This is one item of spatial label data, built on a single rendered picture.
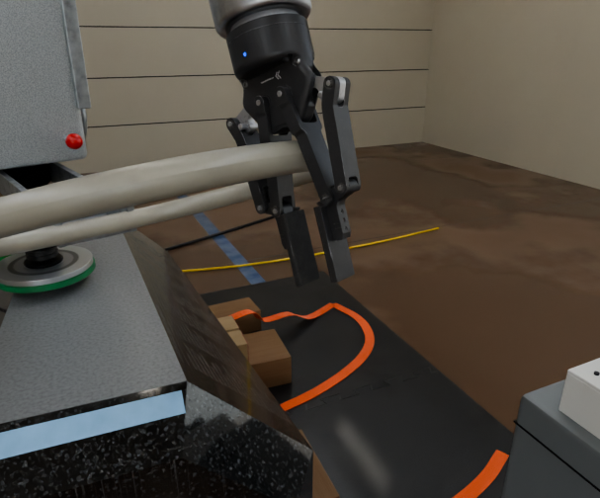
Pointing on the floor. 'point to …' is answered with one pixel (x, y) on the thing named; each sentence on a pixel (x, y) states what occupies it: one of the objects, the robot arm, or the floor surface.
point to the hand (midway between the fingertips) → (316, 246)
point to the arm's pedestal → (560, 455)
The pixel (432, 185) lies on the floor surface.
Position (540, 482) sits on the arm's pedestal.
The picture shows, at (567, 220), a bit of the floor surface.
